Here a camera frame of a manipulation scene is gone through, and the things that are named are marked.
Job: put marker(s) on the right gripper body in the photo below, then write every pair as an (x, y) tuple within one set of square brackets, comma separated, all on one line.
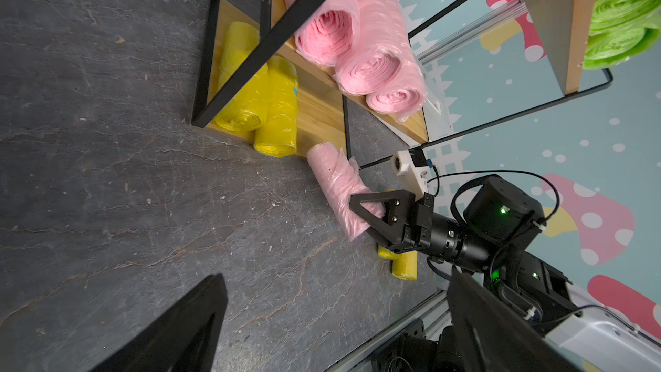
[(409, 222)]

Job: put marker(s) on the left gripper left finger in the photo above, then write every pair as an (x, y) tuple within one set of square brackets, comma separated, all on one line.
[(184, 338)]

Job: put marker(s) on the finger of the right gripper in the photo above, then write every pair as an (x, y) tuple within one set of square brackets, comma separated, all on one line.
[(371, 207)]

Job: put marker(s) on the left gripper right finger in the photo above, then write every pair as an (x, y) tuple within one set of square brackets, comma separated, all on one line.
[(490, 336)]

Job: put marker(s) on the pink roll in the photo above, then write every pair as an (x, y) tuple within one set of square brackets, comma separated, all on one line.
[(405, 94), (339, 179), (330, 32), (376, 57)]

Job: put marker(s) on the yellow roll front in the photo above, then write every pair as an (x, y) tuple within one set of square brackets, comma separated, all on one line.
[(278, 136)]

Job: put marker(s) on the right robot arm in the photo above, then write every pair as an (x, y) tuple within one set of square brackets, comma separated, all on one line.
[(490, 237)]

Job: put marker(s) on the wooden three-tier shelf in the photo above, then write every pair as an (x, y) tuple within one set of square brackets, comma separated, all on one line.
[(231, 86)]

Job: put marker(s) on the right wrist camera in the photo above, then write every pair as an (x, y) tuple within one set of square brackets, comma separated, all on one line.
[(413, 168)]

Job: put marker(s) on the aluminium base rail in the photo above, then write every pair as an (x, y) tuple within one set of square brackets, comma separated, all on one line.
[(425, 321)]

